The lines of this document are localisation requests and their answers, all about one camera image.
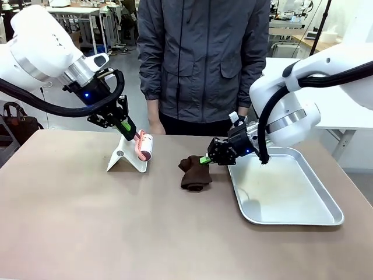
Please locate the person's right hand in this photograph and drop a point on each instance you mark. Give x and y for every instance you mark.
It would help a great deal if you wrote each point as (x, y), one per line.
(156, 124)

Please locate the silver metal tray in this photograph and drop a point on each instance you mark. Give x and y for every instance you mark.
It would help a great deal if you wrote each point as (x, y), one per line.
(285, 186)

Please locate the person's right forearm grey sleeve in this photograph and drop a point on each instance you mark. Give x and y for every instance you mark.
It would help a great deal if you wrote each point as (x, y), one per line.
(150, 78)

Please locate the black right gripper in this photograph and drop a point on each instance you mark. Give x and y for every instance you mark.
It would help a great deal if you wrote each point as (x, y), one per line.
(236, 143)

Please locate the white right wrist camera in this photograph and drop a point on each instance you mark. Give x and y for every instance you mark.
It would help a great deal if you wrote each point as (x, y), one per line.
(234, 118)

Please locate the person's left hand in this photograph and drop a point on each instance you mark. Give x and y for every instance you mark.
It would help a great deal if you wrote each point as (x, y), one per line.
(242, 111)

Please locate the brown leather bag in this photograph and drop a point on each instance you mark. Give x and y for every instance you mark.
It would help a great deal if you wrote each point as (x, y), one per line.
(20, 119)

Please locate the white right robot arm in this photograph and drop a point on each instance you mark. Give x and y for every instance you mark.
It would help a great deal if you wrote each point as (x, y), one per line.
(306, 96)

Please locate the person's grey jacket torso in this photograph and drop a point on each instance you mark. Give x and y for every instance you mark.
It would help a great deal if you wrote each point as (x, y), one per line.
(201, 58)

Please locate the black tripod pole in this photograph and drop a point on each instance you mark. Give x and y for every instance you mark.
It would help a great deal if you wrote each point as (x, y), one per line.
(320, 26)

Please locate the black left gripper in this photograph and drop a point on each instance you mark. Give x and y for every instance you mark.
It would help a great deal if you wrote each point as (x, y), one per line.
(100, 96)

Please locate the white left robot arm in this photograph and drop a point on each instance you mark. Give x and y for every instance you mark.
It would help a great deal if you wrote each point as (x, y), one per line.
(38, 49)

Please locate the person's black trousers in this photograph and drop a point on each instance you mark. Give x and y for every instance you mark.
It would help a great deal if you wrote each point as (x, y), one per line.
(198, 125)

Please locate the white lint roller stand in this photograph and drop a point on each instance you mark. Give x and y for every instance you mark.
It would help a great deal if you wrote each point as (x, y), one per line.
(128, 159)

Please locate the white framed background table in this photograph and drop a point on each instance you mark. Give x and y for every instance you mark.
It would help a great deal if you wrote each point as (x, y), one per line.
(78, 20)

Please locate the brown cloth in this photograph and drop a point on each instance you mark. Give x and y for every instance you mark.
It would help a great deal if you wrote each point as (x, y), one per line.
(193, 175)

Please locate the black background chair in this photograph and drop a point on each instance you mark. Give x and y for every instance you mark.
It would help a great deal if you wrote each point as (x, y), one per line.
(128, 27)

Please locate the person's left forearm grey sleeve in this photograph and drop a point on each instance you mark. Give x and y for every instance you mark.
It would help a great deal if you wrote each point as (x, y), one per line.
(246, 84)

